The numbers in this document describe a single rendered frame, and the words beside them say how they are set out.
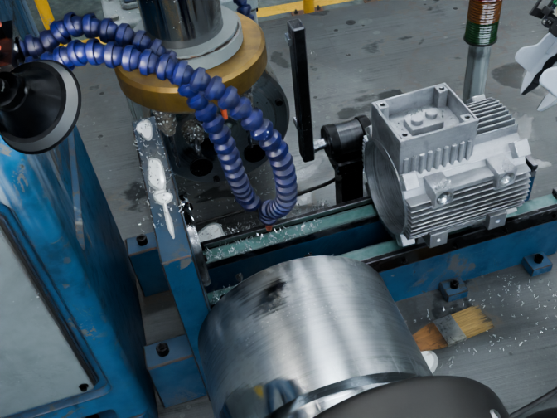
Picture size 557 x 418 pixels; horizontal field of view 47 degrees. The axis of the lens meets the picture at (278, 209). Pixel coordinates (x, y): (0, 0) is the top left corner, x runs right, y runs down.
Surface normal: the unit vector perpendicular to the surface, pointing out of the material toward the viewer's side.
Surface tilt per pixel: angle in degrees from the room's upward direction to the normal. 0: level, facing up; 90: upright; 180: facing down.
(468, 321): 2
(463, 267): 90
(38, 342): 90
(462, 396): 32
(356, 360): 13
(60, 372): 90
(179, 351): 0
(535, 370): 0
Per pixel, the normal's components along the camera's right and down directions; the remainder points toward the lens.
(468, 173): -0.10, -0.70
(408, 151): 0.30, 0.66
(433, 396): 0.18, -0.74
